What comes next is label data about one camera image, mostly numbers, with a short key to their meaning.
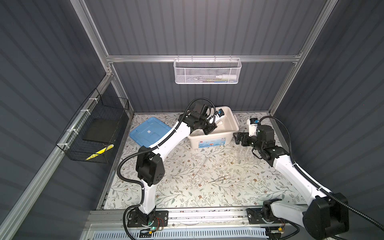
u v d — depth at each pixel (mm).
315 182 441
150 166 488
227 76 908
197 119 653
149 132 1084
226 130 1081
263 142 611
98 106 806
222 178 868
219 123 826
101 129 736
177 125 578
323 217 394
